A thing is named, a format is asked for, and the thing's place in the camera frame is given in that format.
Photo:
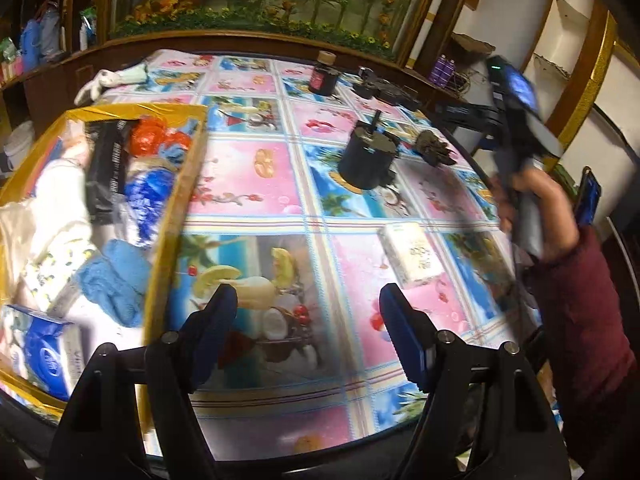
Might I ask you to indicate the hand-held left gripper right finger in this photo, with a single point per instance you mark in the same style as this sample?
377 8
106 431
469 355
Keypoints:
405 335

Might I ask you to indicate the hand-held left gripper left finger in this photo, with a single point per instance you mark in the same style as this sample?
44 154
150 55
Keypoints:
212 330

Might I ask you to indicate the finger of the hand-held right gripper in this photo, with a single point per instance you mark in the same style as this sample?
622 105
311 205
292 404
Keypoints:
465 114

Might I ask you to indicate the blue towel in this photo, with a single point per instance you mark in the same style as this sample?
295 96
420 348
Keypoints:
112 280

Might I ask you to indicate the blue white cloth bundle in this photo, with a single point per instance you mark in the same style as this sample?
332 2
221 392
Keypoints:
150 195

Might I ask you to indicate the blue tissue pack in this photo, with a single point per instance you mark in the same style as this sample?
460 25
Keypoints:
45 355

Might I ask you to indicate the red plastic bag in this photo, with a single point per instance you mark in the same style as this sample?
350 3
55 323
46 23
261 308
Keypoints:
150 137

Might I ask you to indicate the person's right forearm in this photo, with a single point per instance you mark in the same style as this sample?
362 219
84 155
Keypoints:
585 320

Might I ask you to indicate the person's right hand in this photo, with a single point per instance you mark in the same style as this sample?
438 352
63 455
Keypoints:
555 210

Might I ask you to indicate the black flat gadget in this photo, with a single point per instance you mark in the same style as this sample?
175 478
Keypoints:
390 94

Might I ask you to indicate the small white tissue pack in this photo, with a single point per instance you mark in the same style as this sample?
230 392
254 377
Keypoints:
412 255

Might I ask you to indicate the white paper roll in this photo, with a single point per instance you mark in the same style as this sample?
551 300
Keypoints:
427 25

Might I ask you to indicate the black cylindrical motor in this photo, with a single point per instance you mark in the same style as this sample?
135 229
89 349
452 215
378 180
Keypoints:
365 160

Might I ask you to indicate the printed plastic tablecloth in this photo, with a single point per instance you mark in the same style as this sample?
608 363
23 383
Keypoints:
310 270

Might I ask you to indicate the dark blue flat device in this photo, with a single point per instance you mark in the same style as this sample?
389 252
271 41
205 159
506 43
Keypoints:
589 200

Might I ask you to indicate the dark red jar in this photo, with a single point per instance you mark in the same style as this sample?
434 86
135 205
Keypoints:
322 80

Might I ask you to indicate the glass flower display case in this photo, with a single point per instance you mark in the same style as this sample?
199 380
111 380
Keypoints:
275 0

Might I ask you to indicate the white plastic bucket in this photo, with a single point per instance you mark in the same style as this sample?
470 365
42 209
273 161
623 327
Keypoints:
17 147

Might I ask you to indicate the small white bottle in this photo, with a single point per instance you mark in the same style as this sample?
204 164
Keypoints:
84 35

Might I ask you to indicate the grey-blue thermos jug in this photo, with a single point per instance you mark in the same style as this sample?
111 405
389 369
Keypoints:
50 32

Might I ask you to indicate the blue thermos jug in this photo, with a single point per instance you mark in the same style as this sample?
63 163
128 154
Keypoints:
31 42

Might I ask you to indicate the green packet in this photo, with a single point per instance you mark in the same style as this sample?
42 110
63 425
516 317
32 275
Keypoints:
7 50

